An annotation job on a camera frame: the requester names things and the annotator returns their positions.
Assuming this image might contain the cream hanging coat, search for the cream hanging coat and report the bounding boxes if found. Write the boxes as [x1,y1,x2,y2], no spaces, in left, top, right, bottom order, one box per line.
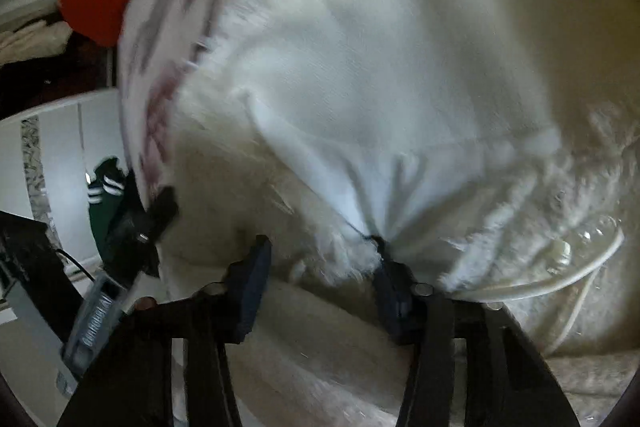
[0,20,73,66]

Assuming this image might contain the white tweed jacket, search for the white tweed jacket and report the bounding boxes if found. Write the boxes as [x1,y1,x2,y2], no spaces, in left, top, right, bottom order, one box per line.
[165,0,639,426]

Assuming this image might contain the green striped garment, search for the green striped garment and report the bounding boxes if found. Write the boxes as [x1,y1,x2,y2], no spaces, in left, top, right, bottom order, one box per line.
[87,156,160,283]

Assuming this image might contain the white sliding wardrobe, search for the white sliding wardrobe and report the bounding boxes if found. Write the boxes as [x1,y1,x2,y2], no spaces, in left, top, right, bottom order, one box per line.
[1,89,127,287]

